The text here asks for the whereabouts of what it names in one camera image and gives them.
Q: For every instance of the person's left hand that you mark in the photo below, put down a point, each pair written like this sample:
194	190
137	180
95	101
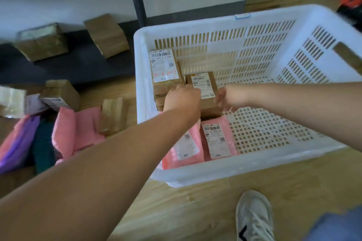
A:
183	101

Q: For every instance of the person's right hand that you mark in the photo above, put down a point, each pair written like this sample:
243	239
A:
234	98

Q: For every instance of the thin plain cardboard box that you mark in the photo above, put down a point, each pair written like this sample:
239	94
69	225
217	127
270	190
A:
161	94

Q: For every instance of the long white label cardboard box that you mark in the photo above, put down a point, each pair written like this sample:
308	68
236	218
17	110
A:
209	79

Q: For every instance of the small cardboard parcel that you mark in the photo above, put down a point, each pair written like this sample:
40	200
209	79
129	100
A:
164	63

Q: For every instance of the white plastic crate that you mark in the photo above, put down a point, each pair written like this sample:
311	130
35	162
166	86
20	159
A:
254	170

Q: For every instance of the plain brown box shelf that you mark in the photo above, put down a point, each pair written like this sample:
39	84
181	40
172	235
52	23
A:
109	37

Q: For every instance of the pink purple teal mailers pile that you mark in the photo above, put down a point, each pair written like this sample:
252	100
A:
82	130

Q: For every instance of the pile of cardboard parcels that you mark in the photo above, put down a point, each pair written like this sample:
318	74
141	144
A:
65	91

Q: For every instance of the teal mailer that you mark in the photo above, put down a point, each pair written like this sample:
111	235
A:
43	147

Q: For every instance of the taped box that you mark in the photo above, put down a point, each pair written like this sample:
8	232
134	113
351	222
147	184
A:
42	46

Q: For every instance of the purple mailer bag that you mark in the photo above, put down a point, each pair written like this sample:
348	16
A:
19	147

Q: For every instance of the person's left forearm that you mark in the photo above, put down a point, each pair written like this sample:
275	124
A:
99	178

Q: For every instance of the person's right forearm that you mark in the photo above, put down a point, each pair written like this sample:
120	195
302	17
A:
311	108

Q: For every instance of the person's right white shoe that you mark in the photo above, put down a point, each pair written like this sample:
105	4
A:
254	215

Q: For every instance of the person's right leg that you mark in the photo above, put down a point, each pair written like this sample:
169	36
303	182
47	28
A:
333	226

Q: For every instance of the black metal shelf rack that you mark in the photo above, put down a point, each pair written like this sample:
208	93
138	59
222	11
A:
84	65

